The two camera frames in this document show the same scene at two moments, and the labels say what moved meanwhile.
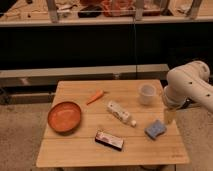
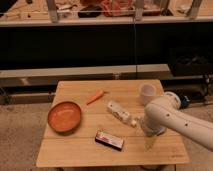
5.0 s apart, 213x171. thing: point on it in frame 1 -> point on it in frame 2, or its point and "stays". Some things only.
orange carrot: x=98 y=95 stays
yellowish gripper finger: x=170 y=115 -> x=149 y=142
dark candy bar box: x=109 y=140 stays
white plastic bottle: x=123 y=115 stays
